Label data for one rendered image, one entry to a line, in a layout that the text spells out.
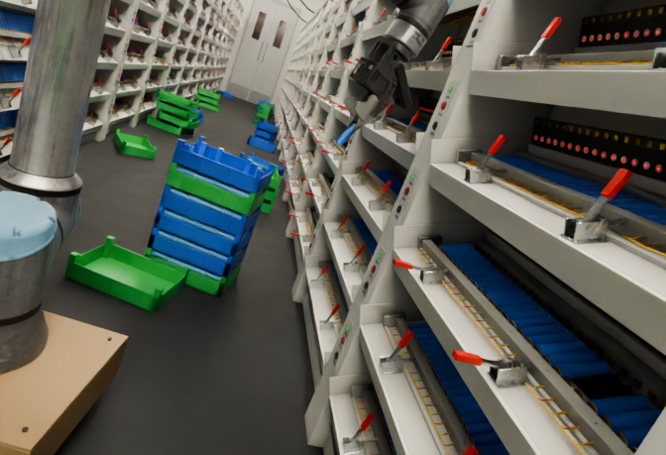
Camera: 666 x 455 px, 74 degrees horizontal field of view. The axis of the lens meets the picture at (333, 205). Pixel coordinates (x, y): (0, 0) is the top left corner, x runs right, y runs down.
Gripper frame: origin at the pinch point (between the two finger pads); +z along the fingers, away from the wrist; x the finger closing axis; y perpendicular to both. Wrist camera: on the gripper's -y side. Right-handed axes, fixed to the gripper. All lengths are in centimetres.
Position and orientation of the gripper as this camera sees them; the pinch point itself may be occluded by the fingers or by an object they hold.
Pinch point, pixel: (356, 126)
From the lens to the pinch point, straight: 106.9
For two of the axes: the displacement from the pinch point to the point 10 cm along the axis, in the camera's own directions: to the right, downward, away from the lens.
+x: 5.0, 4.3, -7.5
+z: -5.5, 8.3, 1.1
